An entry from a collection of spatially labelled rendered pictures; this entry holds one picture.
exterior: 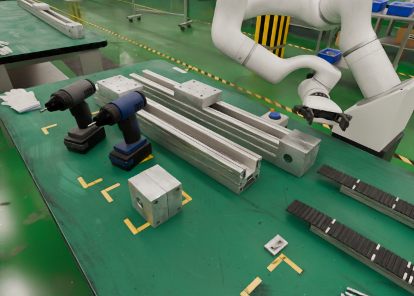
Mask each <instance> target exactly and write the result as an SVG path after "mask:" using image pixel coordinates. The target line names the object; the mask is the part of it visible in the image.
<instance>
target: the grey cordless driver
mask: <svg viewBox="0 0 414 296"><path fill-rule="evenodd" d="M95 92H96V88H95V84H94V83H93V82H92V81H91V80H90V79H88V78H84V79H80V80H79V81H76V82H74V83H72V84H70V85H68V86H66V87H64V88H62V89H60V90H58V91H57V92H55V93H53V94H51V97H50V99H49V100H48V101H47V102H46V103H45V108H44V109H42V110H41V111H40V113H42V112H43V111H46V110H47V111H50V112H53V111H58V110H60V111H65V110H67V109H69V110H70V113H71V115H72V116H74V117H75V120H76V122H77V126H76V127H74V128H72V129H71V130H69V131H68V136H67V137H65V138H64V141H63V142H64V144H65V146H67V149H68V150H70V151H74V152H77V153H81V154H86V153H87V152H88V151H89V150H90V149H92V148H93V147H94V146H96V145H97V144H98V143H99V142H101V141H102V140H103V139H104V138H105V137H106V135H105V129H104V126H101V127H97V126H96V125H93V126H91V127H89V128H88V127H87V126H88V125H90V124H91V123H93V120H92V113H91V110H90V108H89V105H88V103H87V101H85V99H87V98H89V97H90V96H92V95H93V94H94V93H95Z"/></svg>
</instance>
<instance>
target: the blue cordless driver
mask: <svg viewBox="0 0 414 296"><path fill-rule="evenodd" d="M146 105H147V99H146V97H145V95H144V94H143V93H142V92H141V91H139V90H135V91H132V92H130V93H128V94H126V95H124V96H122V97H120V98H117V99H116V100H114V101H112V102H110V103H108V104H107V105H105V106H103V107H101V108H100V111H99V112H98V113H97V114H96V115H95V116H94V117H93V123H91V124H90V125H88V126H87V127H88V128H89V127H91V126H93V125H96V126H97V127H101V126H106V125H109V126H113V125H115V124H116V123H117V124H118V127H119V130H121V131H122V133H123V137H124V140H122V141H120V142H119V143H117V144H116V145H114V147H113V148H114V150H112V151H111V152H110V154H109V155H108V157H109V160H111V163H112V164H113V165H114V166H116V167H119V168H120V169H123V170H125V171H127V172H128V171H130V170H131V169H133V168H134V167H135V166H136V165H138V164H139V163H140V162H142V161H143V160H144V159H145V158H146V157H148V156H149V155H151V153H152V145H151V142H150V141H148V140H147V139H146V138H145V137H142V136H140V127H139V123H138V120H137V116H136V115H135V114H134V113H136V112H138V111H140V110H141V109H143V108H144V107H145V106H146Z"/></svg>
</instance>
